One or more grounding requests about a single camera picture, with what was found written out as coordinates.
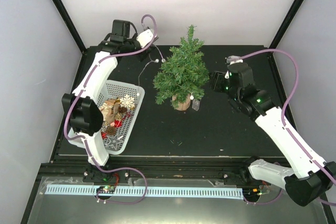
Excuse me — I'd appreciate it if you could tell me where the white ball light string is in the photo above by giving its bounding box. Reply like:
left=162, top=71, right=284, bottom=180
left=136, top=44, right=195, bottom=101

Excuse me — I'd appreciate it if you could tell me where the small green christmas tree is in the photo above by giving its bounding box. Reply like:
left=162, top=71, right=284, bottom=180
left=153, top=25, right=209, bottom=111

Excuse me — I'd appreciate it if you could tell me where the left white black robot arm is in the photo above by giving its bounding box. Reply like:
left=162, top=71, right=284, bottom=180
left=61, top=14, right=158, bottom=182

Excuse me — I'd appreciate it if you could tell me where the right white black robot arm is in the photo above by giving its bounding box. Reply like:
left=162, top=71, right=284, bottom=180
left=209, top=61, right=335, bottom=206

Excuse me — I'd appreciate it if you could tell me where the clear light battery box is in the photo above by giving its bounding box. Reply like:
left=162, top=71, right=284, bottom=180
left=192, top=99, right=201, bottom=111

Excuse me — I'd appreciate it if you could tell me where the white perforated plastic basket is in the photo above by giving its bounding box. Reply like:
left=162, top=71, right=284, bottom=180
left=67, top=79, right=145, bottom=156

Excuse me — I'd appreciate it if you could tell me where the white snowflake ornament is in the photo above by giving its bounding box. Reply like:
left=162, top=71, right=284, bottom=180
left=120, top=94, right=135, bottom=110

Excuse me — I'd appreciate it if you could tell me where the red santa ornament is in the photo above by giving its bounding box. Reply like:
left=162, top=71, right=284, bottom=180
left=110, top=113, right=130, bottom=127

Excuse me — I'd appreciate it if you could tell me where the brown pine cone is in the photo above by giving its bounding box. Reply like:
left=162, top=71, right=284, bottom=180
left=106, top=126, right=117, bottom=136

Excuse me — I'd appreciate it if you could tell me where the silver star ornament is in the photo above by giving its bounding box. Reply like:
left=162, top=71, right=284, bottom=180
left=105, top=134, right=124, bottom=151

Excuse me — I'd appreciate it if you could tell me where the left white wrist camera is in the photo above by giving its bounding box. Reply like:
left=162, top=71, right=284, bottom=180
left=136, top=28, right=154, bottom=48

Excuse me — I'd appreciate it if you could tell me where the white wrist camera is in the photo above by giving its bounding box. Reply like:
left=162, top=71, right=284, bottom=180
left=226, top=56, right=244, bottom=65
left=136, top=28, right=154, bottom=48

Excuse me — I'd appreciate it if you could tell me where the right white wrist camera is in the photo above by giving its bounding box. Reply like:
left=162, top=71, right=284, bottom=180
left=226, top=56, right=244, bottom=65

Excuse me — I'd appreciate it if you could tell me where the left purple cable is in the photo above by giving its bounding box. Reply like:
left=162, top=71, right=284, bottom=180
left=64, top=14, right=158, bottom=205

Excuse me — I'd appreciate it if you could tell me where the purple cable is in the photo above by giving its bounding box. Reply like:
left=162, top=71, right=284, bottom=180
left=227, top=48, right=336, bottom=206
left=64, top=14, right=158, bottom=205

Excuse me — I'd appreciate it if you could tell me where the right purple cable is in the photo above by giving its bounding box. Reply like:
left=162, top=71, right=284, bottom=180
left=227, top=48, right=336, bottom=206

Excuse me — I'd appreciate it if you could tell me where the left black frame post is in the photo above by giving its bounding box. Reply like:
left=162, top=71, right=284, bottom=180
left=52, top=0, right=86, bottom=53

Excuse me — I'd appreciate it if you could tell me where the black frame post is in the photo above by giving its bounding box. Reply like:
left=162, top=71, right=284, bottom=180
left=269, top=0, right=305, bottom=49
left=52, top=0, right=86, bottom=53

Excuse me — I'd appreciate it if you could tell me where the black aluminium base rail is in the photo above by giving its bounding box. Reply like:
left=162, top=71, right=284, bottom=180
left=38, top=156, right=266, bottom=187

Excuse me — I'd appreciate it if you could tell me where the right black frame post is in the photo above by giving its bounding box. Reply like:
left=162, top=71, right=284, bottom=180
left=269, top=0, right=305, bottom=49

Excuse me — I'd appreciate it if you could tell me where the white slotted cable duct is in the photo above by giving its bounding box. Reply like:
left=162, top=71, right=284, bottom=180
left=45, top=185, right=244, bottom=200

